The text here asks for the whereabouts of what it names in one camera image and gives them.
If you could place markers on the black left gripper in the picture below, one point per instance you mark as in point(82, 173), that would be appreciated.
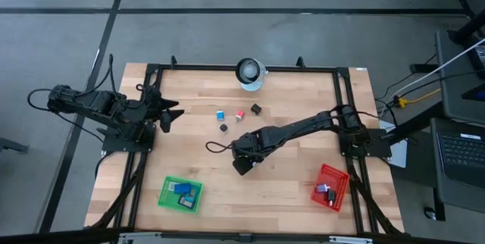
point(151, 104)

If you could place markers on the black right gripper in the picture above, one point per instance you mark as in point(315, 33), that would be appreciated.
point(248, 147)

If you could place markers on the small black cube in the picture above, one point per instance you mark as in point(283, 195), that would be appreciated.
point(223, 127)

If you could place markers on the red and white small item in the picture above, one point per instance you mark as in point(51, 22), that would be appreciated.
point(239, 115)

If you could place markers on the dark brown cube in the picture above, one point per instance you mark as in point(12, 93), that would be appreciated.
point(256, 109)

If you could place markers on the blue card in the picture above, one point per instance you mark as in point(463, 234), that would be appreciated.
point(182, 188)

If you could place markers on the white digital clock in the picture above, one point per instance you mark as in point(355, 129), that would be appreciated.
point(172, 186)

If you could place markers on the purple and white small item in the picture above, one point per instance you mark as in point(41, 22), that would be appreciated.
point(322, 188)

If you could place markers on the black square item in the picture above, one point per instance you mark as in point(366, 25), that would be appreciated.
point(331, 196)

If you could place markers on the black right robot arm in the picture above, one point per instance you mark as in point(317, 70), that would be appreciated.
point(314, 124)

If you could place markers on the blue and white small item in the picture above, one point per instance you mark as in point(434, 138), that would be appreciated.
point(220, 115)

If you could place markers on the green plastic mesh basket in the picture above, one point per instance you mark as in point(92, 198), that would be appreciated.
point(166, 198)

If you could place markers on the red plastic mesh basket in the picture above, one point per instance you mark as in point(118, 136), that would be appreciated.
point(339, 177)

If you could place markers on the white power supply box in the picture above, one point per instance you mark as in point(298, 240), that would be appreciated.
point(399, 153)

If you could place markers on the grey chair base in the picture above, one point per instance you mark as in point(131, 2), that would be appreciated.
point(13, 146)

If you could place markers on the black crossbar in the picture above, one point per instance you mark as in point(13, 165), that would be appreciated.
point(57, 236)

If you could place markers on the dark grey laptop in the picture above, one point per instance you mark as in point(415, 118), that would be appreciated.
point(460, 149)

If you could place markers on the grey side desk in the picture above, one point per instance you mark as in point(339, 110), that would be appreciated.
point(458, 85)

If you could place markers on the black aluminium table frame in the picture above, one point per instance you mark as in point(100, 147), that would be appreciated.
point(189, 67)

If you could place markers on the silver metal bracket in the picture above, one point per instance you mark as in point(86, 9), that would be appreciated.
point(350, 240)
point(138, 237)

